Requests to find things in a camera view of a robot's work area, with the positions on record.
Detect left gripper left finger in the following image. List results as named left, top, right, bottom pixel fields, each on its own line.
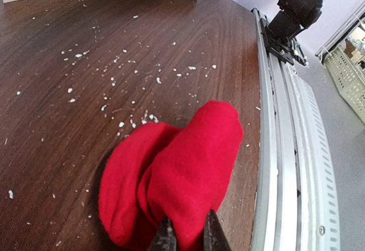
left=147, top=217, right=177, bottom=251

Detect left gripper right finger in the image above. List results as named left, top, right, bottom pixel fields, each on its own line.
left=203, top=210, right=231, bottom=251

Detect red sock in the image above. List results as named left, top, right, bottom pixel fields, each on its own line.
left=98, top=100, right=244, bottom=250

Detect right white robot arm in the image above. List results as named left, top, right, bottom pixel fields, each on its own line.
left=266, top=0, right=323, bottom=41

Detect white plastic storage basket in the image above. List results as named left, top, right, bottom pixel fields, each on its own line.
left=324, top=47, right=364, bottom=123

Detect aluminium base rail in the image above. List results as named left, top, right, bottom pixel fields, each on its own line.
left=251, top=9, right=340, bottom=250

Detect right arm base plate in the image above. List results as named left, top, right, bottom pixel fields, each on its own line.
left=262, top=21, right=309, bottom=66

